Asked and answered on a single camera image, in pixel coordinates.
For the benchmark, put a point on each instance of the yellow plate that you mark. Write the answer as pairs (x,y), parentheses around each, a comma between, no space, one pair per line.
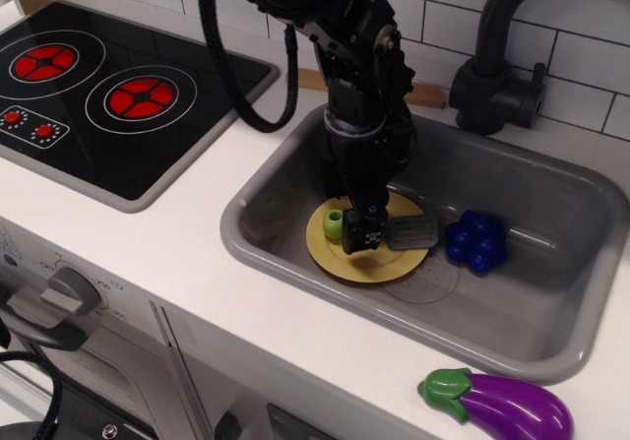
(370,266)

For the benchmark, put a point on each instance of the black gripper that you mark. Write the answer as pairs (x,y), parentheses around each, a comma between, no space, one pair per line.
(360,164)

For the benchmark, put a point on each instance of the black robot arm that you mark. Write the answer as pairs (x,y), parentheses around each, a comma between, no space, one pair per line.
(357,45)

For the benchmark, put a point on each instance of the grey oven knob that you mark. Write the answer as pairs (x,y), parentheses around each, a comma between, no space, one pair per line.
(70,292)

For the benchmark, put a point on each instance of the black faucet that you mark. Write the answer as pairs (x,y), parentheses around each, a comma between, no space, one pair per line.
(484,91)

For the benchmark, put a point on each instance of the blue toy grapes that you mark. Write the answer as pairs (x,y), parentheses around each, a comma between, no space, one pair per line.
(477,239)

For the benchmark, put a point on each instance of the wooden strip behind sink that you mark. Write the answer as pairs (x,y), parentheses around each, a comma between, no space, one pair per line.
(421,95)

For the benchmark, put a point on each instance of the black toy stovetop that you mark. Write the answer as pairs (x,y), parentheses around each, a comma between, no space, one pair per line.
(111,109)

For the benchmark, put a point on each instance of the green handled grey spatula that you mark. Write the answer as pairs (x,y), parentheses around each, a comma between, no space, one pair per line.
(402,233)

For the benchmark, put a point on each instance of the purple toy eggplant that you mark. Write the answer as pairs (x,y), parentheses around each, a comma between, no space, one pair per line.
(503,407)

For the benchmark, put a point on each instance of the grey sink basin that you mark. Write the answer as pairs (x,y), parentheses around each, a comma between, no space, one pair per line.
(533,317)

